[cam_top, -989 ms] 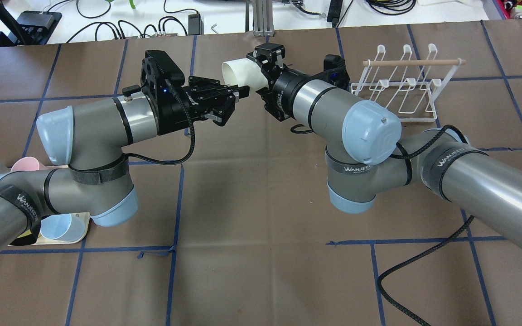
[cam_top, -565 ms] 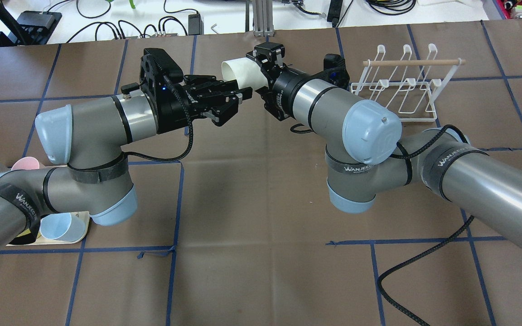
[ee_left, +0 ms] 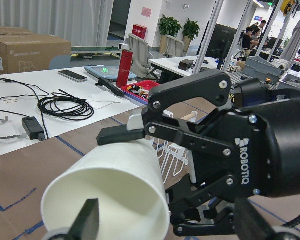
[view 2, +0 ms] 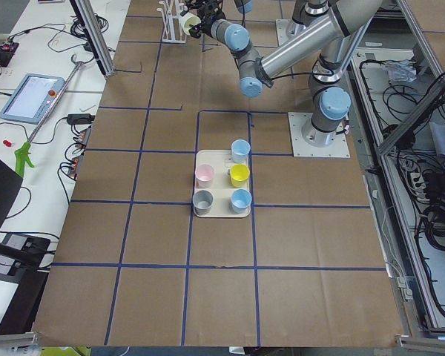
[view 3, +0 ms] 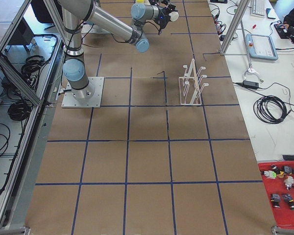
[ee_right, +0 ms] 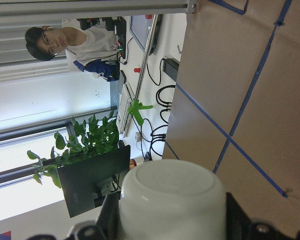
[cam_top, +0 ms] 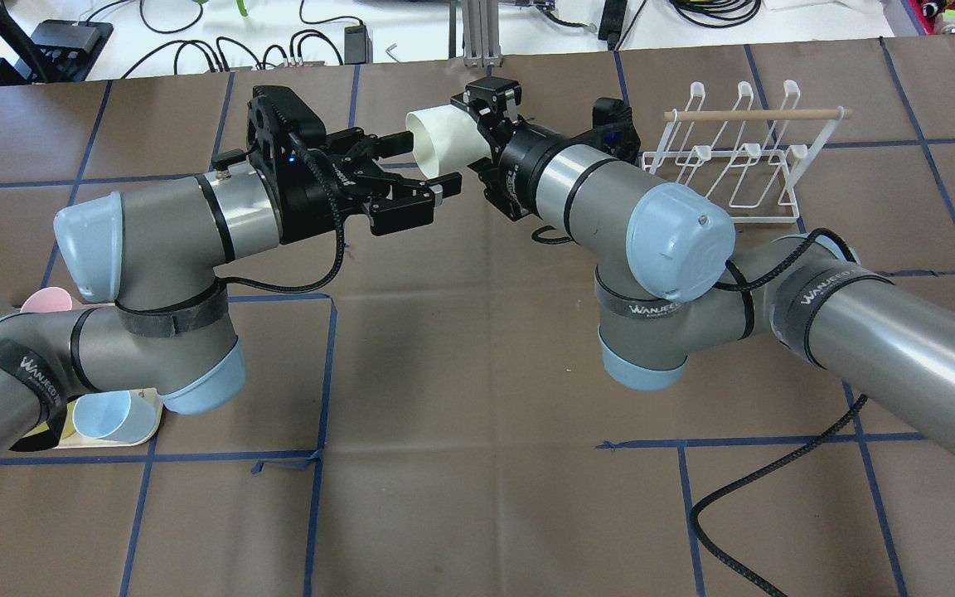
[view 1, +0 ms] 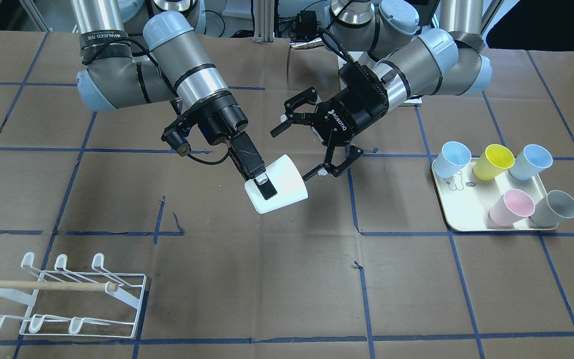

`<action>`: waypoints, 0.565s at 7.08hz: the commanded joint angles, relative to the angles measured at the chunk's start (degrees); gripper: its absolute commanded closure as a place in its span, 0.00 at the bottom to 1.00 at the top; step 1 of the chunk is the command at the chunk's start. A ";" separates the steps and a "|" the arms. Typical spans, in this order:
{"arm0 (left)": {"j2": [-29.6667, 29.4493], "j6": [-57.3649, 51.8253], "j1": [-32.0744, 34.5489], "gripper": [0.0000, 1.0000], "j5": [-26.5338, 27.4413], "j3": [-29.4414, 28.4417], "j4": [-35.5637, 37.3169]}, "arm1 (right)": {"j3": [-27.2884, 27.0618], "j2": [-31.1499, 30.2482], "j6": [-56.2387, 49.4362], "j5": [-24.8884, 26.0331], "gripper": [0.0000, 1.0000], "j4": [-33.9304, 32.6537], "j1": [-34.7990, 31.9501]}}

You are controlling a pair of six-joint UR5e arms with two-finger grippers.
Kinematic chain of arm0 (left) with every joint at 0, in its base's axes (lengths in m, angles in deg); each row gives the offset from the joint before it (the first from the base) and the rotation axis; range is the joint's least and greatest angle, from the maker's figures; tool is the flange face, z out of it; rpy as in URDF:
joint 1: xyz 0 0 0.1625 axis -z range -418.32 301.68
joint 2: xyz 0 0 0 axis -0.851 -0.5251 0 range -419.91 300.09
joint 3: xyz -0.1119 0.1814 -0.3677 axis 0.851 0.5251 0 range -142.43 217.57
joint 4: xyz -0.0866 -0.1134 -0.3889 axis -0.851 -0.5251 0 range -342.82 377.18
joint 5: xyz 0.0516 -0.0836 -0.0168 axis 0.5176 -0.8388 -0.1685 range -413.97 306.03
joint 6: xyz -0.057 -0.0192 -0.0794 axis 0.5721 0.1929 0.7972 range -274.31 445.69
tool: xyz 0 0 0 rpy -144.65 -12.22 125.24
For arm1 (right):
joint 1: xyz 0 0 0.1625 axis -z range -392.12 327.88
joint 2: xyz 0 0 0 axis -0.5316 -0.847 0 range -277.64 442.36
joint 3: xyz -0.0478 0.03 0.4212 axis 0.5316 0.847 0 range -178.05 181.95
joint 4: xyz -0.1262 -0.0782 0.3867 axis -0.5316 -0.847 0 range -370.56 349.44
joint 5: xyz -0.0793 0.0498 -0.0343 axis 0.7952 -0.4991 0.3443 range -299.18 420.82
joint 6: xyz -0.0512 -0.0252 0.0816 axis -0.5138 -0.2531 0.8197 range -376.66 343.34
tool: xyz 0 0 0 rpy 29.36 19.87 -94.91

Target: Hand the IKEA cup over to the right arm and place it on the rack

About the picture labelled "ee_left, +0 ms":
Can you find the red parts bin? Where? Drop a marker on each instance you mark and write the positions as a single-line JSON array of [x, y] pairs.
[[139, 91]]

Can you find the black power adapter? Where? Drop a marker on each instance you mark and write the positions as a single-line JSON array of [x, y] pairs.
[[33, 128]]

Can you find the white wire cup rack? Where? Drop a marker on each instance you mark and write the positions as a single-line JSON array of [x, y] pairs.
[[169, 155]]

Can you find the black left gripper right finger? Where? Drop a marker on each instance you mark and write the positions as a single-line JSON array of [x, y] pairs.
[[249, 224]]

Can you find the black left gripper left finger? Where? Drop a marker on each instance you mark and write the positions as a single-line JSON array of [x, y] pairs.
[[86, 225]]

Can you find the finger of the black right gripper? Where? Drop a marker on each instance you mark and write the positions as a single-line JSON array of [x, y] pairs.
[[133, 130]]

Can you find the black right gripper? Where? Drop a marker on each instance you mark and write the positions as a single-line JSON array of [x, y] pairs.
[[234, 152]]

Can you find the white ikea cup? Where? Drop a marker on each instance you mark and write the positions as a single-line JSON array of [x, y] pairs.
[[127, 181]]

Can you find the cardboard box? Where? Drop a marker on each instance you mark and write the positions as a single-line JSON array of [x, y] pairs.
[[24, 51]]

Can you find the black smartphone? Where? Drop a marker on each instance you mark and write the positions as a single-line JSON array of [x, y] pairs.
[[73, 76]]

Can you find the red thermos bottle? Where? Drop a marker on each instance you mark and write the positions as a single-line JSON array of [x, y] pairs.
[[124, 68]]

